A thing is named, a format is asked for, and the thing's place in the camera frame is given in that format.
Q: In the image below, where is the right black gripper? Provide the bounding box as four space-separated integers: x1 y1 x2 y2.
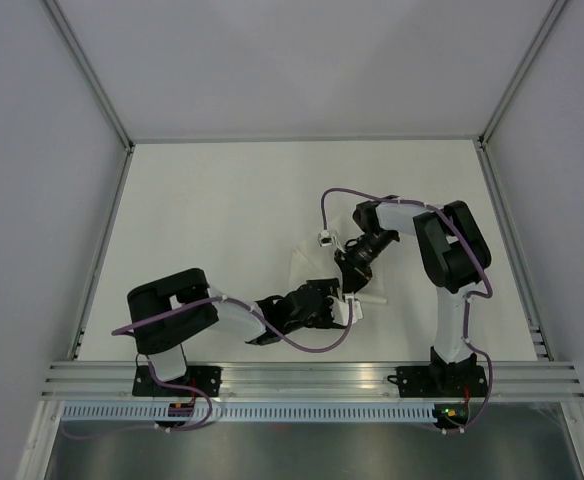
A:
334 229 396 295

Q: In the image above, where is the white cloth napkin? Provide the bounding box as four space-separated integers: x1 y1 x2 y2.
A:
288 211 388 305

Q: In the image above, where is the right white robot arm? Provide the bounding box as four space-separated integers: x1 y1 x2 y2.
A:
334 196 493 398

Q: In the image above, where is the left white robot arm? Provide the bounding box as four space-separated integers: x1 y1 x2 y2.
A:
112 268 357 396

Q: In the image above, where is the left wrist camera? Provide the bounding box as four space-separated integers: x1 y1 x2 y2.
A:
331 294 364 327

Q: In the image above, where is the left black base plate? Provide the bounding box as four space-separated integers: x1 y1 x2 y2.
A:
132 366 222 398

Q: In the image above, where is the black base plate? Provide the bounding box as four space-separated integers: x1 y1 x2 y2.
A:
132 366 222 398
393 366 488 399

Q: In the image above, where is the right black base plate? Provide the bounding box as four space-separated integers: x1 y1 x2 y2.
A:
393 366 488 399

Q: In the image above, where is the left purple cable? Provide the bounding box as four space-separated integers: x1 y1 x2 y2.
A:
61 294 356 441

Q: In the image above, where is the white slotted cable duct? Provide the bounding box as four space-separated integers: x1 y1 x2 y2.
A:
62 402 436 423

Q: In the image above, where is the aluminium front rail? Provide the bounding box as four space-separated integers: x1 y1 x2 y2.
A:
39 361 584 403

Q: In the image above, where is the right aluminium frame post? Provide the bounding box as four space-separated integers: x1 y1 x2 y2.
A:
477 0 571 150

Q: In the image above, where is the aluminium frame post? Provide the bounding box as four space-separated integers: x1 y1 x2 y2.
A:
40 0 134 153
477 0 571 150

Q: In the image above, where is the left aluminium frame post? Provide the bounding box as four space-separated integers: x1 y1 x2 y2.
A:
40 0 134 153

